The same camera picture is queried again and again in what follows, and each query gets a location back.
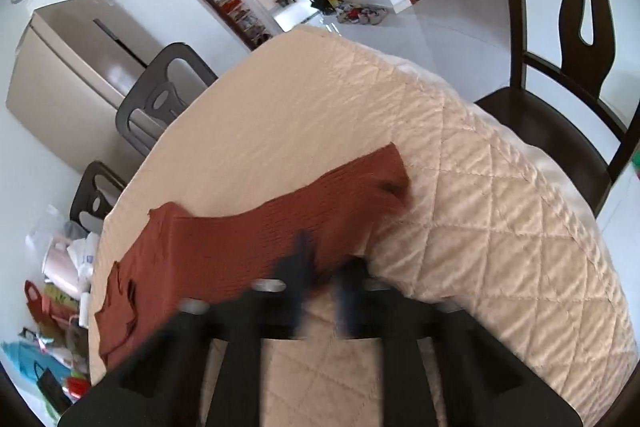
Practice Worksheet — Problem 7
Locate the rust red knit sweater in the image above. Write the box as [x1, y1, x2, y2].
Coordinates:
[96, 144, 410, 369]

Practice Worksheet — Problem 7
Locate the red small container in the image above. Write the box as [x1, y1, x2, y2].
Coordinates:
[63, 376, 91, 400]

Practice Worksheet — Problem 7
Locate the white cylinder roll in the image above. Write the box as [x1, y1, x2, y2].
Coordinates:
[78, 291, 90, 329]

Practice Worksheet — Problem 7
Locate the blue thermos jug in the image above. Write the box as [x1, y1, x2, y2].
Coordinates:
[1, 341, 70, 384]

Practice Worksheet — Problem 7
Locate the red gift bag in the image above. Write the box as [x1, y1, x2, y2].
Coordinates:
[24, 280, 53, 325]

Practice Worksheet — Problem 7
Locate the beige quilted table cover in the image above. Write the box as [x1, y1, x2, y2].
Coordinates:
[89, 27, 638, 426]

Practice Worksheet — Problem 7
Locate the white tissue pack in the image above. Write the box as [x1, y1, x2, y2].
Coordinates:
[67, 232, 100, 283]

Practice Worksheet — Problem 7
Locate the pink electric kettle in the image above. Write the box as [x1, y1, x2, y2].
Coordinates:
[42, 234, 82, 300]

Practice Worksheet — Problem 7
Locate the dark chair far left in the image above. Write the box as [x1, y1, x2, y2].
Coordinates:
[70, 160, 126, 233]

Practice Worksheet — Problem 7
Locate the dark chair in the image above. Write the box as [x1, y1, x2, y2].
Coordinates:
[477, 0, 639, 213]
[70, 160, 126, 233]
[115, 42, 218, 156]

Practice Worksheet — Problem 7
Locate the dark chair far centre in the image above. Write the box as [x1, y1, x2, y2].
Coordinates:
[115, 42, 218, 156]

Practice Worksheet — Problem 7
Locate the dark chair right side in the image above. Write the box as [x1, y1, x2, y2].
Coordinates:
[477, 0, 639, 213]

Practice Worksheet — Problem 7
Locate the silver refrigerator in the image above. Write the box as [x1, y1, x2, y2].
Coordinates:
[6, 0, 160, 180]

